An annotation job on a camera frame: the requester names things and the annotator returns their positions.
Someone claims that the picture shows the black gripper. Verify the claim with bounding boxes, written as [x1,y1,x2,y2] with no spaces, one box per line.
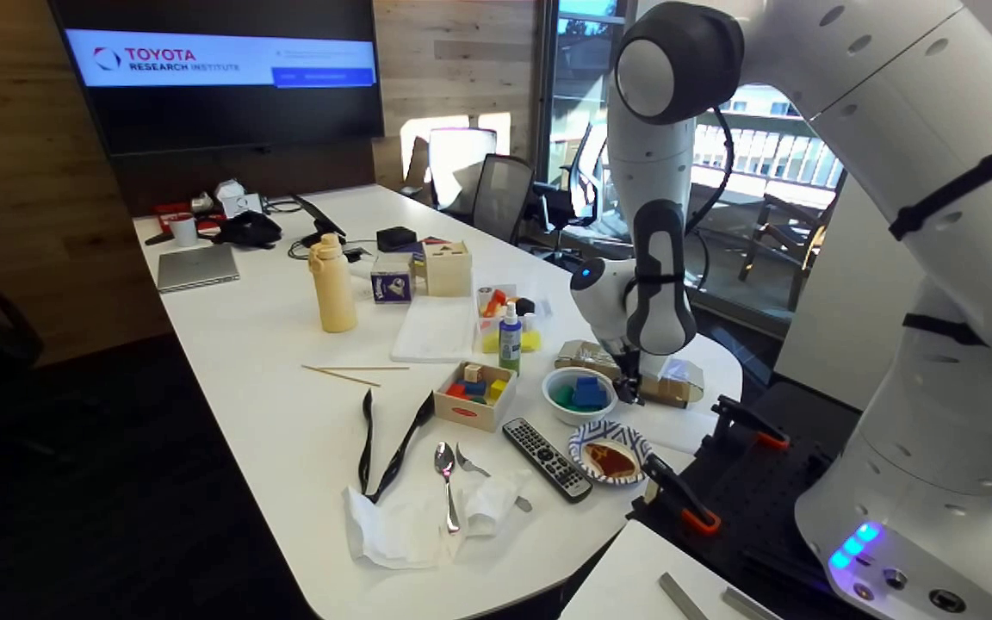
[612,342,649,406]

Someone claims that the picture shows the wooden box of coloured blocks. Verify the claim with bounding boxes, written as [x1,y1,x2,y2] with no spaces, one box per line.
[435,357,520,433]

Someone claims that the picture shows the small grey cube box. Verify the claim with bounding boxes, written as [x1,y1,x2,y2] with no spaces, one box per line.
[367,251,415,305]

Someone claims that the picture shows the small black box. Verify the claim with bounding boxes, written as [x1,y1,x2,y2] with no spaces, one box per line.
[372,222,423,255]

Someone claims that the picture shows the blue toy blocks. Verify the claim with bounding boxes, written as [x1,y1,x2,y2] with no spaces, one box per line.
[546,376,612,412]

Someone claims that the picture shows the blue patterned plate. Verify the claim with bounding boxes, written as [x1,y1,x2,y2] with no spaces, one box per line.
[565,418,654,489]

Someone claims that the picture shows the white bowl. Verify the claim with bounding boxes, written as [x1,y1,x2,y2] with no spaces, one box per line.
[537,366,624,431]

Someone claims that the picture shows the brown toy food slice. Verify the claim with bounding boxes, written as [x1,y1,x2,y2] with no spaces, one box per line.
[583,441,638,477]

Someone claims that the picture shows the yellow toy block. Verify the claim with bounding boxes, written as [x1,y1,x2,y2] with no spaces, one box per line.
[478,325,546,357]

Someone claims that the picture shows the clear plastic toy container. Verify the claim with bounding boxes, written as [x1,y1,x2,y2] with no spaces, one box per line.
[473,282,546,357]

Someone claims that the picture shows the black remote control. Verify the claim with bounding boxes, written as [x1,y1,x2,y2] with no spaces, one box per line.
[499,412,597,505]

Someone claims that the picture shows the blue and white glue bottle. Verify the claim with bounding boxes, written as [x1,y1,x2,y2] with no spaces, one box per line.
[497,300,525,372]

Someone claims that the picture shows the clear container lid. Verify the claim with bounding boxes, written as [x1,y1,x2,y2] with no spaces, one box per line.
[389,294,481,366]

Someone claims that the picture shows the metal spoon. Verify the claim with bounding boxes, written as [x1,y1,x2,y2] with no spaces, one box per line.
[430,441,463,537]

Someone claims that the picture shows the white flat board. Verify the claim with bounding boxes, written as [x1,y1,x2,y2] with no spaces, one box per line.
[556,517,784,620]

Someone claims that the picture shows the black mesh office chair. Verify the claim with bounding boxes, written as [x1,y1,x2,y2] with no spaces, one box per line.
[463,152,537,245]

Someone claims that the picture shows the grey metal bar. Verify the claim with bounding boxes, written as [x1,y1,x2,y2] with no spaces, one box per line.
[717,581,778,620]
[654,569,714,620]

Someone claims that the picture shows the black tongs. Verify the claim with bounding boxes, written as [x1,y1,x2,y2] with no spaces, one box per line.
[356,387,437,505]

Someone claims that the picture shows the wooden chopstick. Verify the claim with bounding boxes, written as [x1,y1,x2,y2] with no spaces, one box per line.
[300,361,385,388]

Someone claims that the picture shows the white napkin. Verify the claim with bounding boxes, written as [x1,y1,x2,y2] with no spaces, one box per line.
[342,474,524,574]

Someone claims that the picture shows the cream squeeze bottle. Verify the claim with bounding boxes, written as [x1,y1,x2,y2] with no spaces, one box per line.
[305,232,360,338]

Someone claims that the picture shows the black bag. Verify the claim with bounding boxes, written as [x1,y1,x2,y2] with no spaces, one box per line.
[214,210,287,251]

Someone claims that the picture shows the white device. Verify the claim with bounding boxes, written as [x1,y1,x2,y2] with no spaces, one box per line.
[214,179,265,221]

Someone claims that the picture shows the grey laptop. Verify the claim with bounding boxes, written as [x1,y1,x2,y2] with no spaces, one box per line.
[156,241,240,295]

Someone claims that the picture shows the red object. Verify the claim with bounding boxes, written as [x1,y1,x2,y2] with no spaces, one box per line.
[149,198,224,245]

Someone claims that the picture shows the black clamp orange handle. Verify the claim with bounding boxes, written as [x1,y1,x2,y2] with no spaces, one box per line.
[708,393,794,455]
[640,450,726,542]

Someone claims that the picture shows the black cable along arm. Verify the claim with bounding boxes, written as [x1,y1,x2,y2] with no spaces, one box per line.
[680,100,744,233]

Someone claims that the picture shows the glass window black frame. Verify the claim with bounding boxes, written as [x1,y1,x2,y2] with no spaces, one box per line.
[542,0,852,216]

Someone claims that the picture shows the wall television screen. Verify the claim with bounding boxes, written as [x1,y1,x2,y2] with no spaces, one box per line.
[44,0,385,158]

